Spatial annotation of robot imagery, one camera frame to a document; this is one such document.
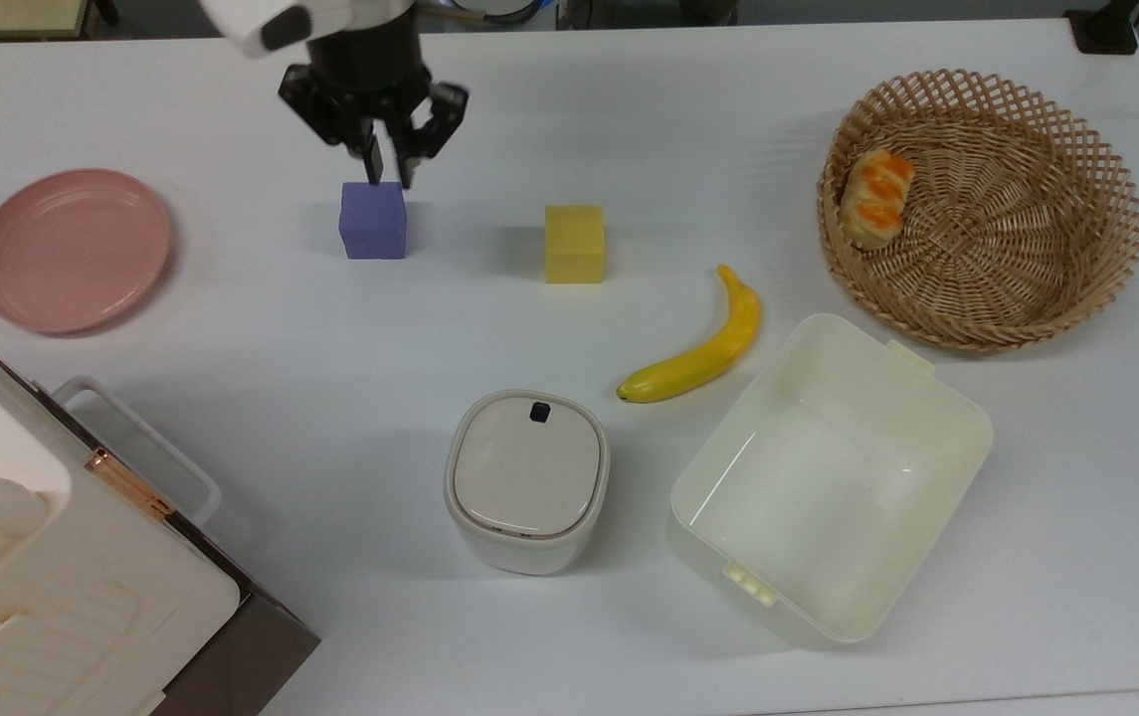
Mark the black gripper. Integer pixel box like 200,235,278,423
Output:
278,35,472,191

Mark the wooden drawer with white handle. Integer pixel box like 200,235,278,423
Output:
30,375,323,647

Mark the dark wooden drawer cabinet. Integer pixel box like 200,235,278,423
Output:
149,587,323,716

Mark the purple foam cube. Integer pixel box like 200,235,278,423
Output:
337,180,410,263

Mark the yellow foam cube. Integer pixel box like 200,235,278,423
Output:
543,204,608,286

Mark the pink plastic plate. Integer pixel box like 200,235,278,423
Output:
0,166,174,337

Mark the small white lidded bin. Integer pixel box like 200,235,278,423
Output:
443,388,613,578

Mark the yellow toy banana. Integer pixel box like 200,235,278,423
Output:
615,263,764,406

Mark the light wooden desk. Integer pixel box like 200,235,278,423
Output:
0,0,98,42

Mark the toy bread with orange stripes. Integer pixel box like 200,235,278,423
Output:
839,148,917,251

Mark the cream open plastic container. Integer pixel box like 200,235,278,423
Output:
666,312,996,648

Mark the woven wicker basket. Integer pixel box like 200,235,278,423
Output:
816,67,1139,353

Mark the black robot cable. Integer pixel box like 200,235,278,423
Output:
430,0,542,28

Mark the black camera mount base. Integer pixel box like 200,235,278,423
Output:
1063,0,1139,57

